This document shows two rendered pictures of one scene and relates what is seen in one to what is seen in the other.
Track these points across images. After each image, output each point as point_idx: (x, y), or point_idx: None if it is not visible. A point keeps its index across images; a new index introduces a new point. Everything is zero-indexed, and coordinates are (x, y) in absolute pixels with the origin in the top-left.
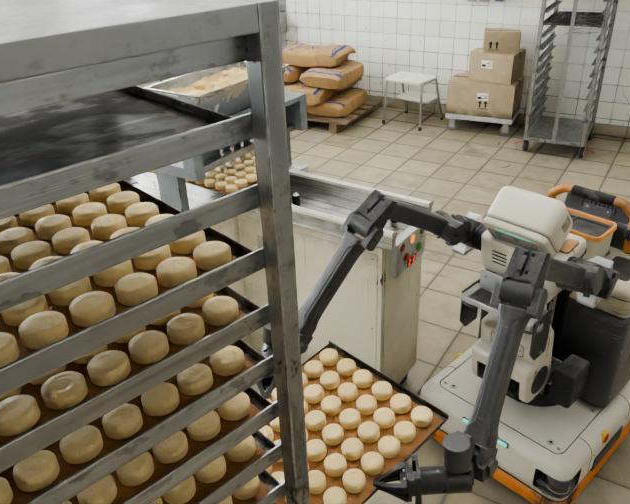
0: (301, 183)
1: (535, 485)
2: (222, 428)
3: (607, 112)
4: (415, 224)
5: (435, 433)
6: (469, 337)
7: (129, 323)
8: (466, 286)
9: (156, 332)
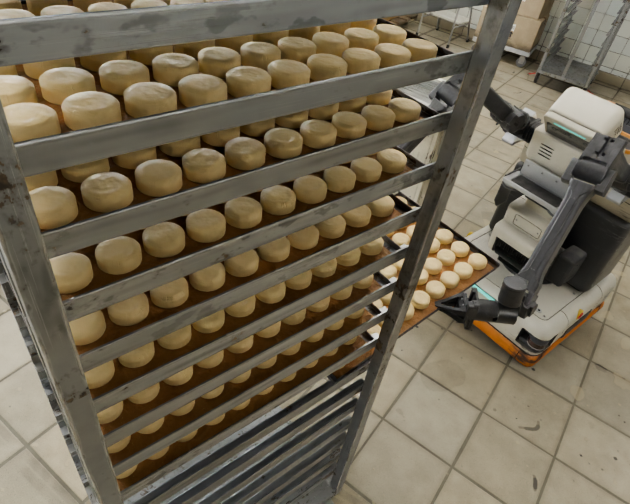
0: None
1: (517, 340)
2: (370, 221)
3: (612, 62)
4: (489, 105)
5: None
6: (471, 224)
7: (366, 86)
8: (473, 183)
9: (355, 114)
